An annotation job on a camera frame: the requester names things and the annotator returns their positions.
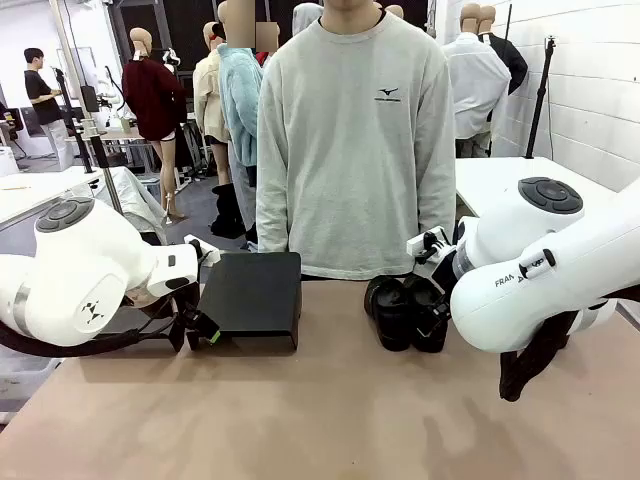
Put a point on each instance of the black tripod stand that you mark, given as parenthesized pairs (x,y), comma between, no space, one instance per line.
(539,110)

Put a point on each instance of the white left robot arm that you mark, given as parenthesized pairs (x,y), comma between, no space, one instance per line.
(75,260)

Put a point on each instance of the grey-sleeved left forearm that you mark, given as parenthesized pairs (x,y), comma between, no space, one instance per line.
(437,200)

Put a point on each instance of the mannequin in white shirt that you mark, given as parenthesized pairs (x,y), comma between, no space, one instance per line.
(475,85)

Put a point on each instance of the mannequin in beige jacket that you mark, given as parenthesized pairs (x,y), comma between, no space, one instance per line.
(207,100)

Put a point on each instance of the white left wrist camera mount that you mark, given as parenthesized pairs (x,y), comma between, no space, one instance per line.
(205,252)

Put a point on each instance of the black shoe stand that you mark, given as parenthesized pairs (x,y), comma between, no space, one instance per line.
(255,295)
(150,320)

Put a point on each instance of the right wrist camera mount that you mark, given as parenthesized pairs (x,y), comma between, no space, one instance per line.
(430,242)

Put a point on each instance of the background person in black shirt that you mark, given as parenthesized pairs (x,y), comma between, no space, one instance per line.
(42,95)

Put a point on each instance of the clear plastic bin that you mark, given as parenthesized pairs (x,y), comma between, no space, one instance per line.
(25,380)

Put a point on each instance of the mannequin in blue fleece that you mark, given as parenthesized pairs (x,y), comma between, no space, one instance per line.
(240,100)

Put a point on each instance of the person in grey sweatshirt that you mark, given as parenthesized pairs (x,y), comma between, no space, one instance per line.
(350,150)

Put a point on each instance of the wooden background table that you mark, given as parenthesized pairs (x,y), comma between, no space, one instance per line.
(120,135)

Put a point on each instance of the mannequin in black jacket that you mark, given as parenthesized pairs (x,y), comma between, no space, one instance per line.
(515,65)

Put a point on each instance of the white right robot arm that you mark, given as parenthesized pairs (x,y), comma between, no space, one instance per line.
(500,310)

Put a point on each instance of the black pole with silver clamp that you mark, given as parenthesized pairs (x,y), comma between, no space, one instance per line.
(97,150)

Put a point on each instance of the white side table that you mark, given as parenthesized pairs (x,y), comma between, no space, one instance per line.
(500,175)

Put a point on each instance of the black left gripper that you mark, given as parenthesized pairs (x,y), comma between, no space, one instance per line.
(187,310)

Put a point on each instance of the mannequin in grey hoodie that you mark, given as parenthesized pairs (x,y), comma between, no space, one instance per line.
(305,17)

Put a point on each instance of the thin black tripod pole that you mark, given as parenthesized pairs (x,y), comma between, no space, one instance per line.
(85,150)

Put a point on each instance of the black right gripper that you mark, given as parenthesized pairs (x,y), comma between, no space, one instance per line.
(445,280)

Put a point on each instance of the black leather shoe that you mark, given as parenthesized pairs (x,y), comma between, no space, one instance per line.
(430,346)
(390,315)

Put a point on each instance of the grey-sleeved right forearm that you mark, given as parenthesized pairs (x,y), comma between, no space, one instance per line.
(272,210)

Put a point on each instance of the mannequin in maroon sweater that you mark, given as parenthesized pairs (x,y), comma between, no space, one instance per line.
(150,100)

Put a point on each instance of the black garment heap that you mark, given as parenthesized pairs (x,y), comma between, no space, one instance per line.
(227,215)

